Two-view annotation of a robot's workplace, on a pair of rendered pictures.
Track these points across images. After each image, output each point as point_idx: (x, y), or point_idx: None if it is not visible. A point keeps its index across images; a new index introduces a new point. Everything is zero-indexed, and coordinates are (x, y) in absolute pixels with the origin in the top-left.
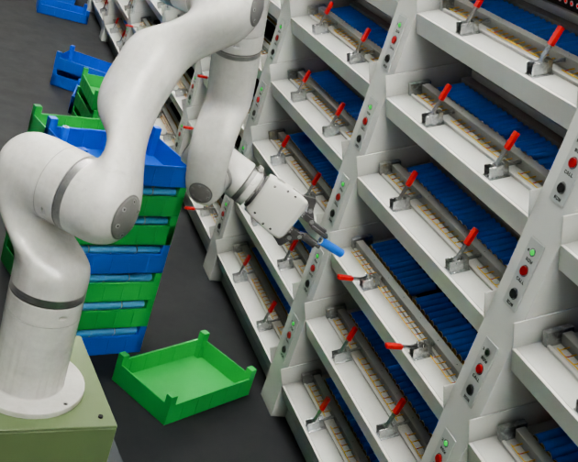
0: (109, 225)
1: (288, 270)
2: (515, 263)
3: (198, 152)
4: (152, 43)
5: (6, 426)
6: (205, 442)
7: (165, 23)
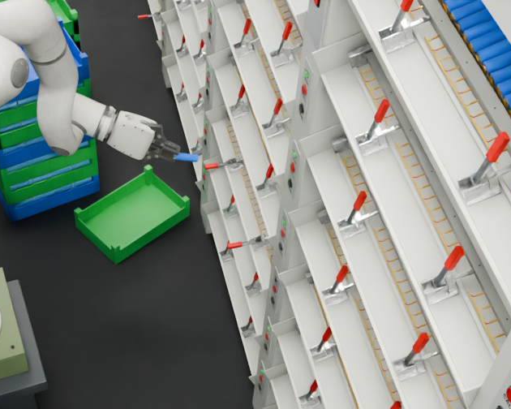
0: None
1: (202, 114)
2: (280, 221)
3: (44, 128)
4: None
5: None
6: (148, 273)
7: None
